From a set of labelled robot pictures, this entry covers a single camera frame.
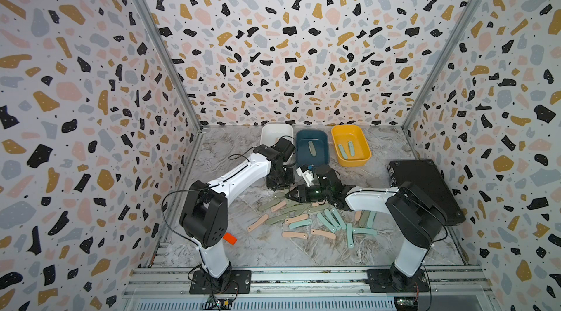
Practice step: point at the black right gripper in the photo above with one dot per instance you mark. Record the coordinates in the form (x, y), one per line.
(302, 196)

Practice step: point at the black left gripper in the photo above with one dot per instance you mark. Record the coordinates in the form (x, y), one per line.
(291, 179)

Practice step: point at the mint knife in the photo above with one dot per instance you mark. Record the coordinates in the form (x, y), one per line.
(371, 219)
(342, 152)
(301, 223)

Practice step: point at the green knife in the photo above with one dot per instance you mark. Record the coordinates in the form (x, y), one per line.
(312, 148)

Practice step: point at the pink knife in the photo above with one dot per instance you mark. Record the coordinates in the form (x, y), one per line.
(258, 223)
(294, 235)
(325, 234)

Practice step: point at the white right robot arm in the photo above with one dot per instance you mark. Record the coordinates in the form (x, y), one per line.
(419, 217)

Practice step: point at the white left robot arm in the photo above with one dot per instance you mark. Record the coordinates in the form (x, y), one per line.
(205, 213)

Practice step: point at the dark teal storage box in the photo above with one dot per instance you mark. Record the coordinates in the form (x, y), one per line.
(321, 143)

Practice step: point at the white storage box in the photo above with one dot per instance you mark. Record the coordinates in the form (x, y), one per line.
(271, 133)

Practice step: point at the yellow storage box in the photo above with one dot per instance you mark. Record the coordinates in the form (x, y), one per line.
(355, 144)

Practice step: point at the mint knife vertical front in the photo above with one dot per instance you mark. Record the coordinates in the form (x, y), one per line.
(350, 236)

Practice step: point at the mint knife horizontal right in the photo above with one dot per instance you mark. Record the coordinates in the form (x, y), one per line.
(365, 231)

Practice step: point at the orange block large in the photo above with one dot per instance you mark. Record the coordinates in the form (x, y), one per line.
(231, 239)

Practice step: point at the black case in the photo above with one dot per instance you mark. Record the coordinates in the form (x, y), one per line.
(425, 174)

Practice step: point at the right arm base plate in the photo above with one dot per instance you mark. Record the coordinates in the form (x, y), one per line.
(393, 281)

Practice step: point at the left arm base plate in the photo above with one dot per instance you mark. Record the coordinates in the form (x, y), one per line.
(219, 281)

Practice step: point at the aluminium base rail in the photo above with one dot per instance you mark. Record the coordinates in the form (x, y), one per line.
(309, 288)

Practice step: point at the aluminium frame post left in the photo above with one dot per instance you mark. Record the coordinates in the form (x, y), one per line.
(153, 32)

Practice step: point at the aluminium frame post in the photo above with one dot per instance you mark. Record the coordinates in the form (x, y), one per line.
(455, 36)
(153, 32)

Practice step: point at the aluminium frame post right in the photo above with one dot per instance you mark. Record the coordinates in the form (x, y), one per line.
(455, 36)

